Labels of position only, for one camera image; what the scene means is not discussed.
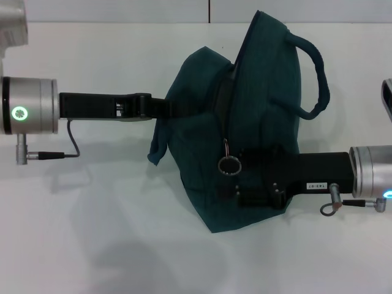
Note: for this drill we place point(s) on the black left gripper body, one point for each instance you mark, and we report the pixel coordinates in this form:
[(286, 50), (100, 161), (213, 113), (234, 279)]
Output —
[(92, 105)]

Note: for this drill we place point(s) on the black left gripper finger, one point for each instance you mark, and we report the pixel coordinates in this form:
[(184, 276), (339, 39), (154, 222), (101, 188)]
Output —
[(171, 108)]

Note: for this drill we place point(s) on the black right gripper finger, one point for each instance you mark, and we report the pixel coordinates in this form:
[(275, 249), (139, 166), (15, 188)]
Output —
[(254, 196), (260, 154)]

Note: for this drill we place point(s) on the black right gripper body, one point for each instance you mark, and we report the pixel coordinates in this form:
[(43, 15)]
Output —
[(321, 171)]

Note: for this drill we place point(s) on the dark teal fabric bag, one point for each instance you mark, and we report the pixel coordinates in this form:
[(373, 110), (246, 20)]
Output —
[(199, 107)]

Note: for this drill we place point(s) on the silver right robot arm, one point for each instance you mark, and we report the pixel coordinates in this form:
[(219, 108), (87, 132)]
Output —
[(373, 171)]

